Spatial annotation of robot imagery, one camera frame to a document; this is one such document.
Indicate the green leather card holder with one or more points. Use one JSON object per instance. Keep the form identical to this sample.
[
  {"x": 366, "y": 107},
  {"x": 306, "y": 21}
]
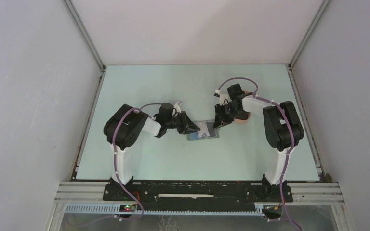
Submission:
[{"x": 213, "y": 132}]

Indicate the white printed credit card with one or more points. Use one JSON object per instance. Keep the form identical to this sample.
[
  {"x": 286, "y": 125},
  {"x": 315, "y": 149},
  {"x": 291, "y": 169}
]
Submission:
[{"x": 204, "y": 131}]

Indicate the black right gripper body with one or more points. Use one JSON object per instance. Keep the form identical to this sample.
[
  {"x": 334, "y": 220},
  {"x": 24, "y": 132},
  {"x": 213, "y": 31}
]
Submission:
[{"x": 230, "y": 109}]

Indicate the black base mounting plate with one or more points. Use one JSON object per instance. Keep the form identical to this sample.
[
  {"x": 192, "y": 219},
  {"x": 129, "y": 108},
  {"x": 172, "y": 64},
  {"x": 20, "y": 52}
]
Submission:
[{"x": 198, "y": 196}]

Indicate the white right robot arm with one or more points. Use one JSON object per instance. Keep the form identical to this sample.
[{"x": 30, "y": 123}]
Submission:
[{"x": 282, "y": 126}]

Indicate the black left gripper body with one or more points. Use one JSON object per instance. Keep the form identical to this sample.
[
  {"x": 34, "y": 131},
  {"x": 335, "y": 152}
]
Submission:
[{"x": 178, "y": 122}]

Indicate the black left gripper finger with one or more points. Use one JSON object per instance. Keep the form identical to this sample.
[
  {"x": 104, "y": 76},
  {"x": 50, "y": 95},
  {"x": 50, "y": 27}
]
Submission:
[
  {"x": 186, "y": 131},
  {"x": 186, "y": 121}
]

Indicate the aluminium frame rail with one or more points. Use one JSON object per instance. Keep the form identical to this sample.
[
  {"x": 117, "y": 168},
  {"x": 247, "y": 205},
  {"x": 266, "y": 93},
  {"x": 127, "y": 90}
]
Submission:
[{"x": 88, "y": 197}]

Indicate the pink oval plastic tray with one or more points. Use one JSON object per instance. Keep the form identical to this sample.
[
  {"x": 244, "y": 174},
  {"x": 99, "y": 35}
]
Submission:
[{"x": 241, "y": 116}]

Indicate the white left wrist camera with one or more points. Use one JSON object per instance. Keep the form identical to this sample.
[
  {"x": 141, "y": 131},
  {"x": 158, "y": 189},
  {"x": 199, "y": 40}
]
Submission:
[{"x": 178, "y": 106}]

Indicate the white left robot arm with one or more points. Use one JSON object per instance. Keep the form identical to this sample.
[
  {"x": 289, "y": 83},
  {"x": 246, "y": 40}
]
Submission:
[{"x": 125, "y": 126}]

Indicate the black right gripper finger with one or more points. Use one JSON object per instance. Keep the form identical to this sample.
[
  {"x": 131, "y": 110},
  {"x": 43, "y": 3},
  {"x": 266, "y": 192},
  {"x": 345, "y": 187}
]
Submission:
[
  {"x": 219, "y": 110},
  {"x": 223, "y": 120}
]

